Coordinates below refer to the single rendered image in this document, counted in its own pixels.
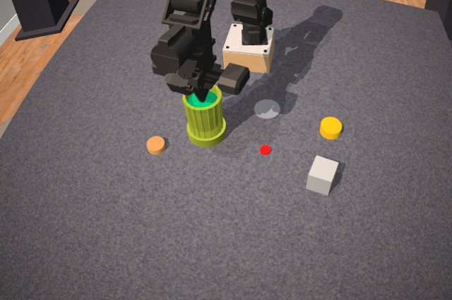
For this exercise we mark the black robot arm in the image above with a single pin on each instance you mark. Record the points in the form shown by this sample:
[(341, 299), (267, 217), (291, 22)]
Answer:
[(171, 53)]

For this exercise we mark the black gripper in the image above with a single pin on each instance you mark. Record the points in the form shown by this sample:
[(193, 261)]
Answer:
[(231, 80)]

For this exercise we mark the yellow short cylinder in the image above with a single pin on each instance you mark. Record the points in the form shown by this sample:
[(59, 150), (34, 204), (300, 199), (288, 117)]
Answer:
[(330, 128)]

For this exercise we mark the olive-green ribbed jar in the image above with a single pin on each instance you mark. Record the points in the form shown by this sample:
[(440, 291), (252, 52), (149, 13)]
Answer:
[(207, 127)]

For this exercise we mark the light grey flat disc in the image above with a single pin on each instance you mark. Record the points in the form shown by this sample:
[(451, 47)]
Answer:
[(267, 109)]

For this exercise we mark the orange disc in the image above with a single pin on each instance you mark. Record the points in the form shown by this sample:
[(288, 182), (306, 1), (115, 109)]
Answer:
[(156, 145)]

